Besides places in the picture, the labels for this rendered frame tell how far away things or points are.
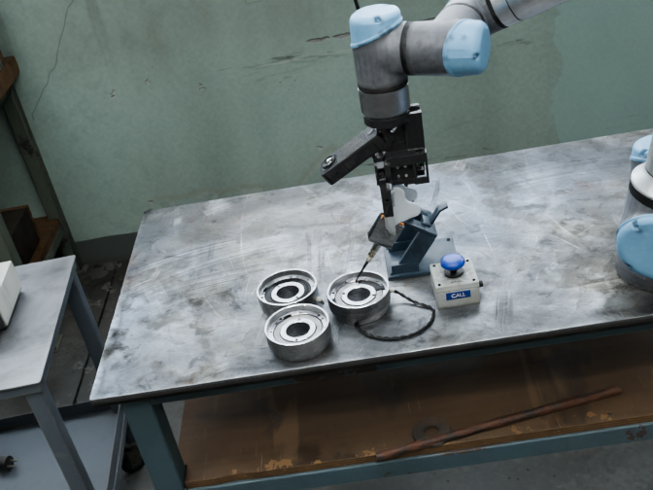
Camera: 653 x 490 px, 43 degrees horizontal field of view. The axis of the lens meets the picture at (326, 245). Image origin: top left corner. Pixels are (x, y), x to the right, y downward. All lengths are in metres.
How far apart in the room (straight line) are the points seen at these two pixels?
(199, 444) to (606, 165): 0.97
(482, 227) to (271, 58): 1.49
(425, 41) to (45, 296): 1.09
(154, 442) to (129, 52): 1.74
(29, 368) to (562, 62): 2.08
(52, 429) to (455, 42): 1.10
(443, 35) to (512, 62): 1.85
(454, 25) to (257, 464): 0.83
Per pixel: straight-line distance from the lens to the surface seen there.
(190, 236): 1.70
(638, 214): 1.19
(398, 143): 1.27
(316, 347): 1.29
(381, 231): 1.34
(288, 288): 1.44
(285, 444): 1.54
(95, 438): 2.22
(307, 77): 2.91
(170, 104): 2.98
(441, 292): 1.35
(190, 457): 1.58
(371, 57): 1.19
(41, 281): 1.97
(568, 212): 1.60
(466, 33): 1.15
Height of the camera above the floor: 1.64
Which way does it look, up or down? 32 degrees down
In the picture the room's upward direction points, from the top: 11 degrees counter-clockwise
